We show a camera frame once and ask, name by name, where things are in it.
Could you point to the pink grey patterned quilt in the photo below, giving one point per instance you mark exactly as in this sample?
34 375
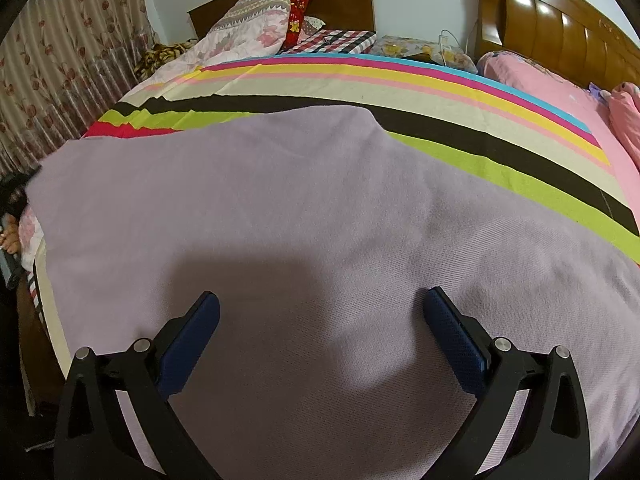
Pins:
250 20

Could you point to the pink bed sheet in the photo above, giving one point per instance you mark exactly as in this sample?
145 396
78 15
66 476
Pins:
550 90

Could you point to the striped multicolour blanket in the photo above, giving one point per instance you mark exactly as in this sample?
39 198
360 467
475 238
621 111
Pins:
450 110

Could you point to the dark brown wooden headboard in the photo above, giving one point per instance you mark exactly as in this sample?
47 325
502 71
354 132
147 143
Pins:
350 0

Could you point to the small purple item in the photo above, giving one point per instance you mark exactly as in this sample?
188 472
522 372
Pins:
597 92

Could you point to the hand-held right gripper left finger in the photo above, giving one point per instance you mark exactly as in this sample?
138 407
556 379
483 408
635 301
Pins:
192 340

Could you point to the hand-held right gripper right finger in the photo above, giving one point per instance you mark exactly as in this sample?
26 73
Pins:
452 340

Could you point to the glossy wooden headboard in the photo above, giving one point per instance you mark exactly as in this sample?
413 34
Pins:
550 30

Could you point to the brown floral curtain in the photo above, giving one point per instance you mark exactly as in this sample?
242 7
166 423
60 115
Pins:
75 60

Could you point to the red plaid cloth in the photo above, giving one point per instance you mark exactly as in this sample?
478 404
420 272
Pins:
335 40

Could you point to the white dotted pillow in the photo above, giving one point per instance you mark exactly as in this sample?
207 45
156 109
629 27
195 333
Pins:
314 23

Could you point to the person's left hand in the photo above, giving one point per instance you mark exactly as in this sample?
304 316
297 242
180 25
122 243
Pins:
10 242

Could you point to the brown yellow patterned blanket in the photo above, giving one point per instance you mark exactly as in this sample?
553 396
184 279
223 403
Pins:
160 57

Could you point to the purple pants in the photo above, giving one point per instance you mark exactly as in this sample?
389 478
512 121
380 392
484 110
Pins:
300 210

